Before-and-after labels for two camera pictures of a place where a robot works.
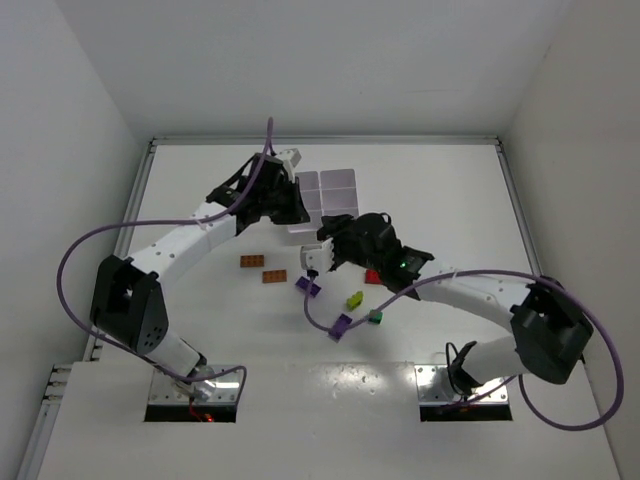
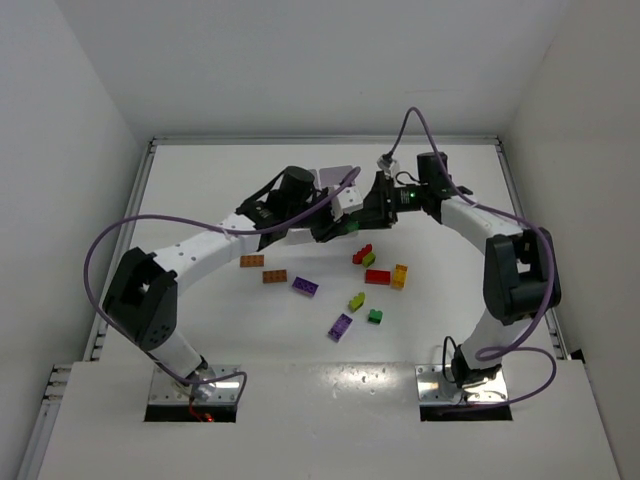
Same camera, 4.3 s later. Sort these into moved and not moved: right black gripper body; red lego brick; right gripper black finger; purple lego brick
Moved: right gripper black finger; right black gripper body
Not moved: red lego brick; purple lego brick
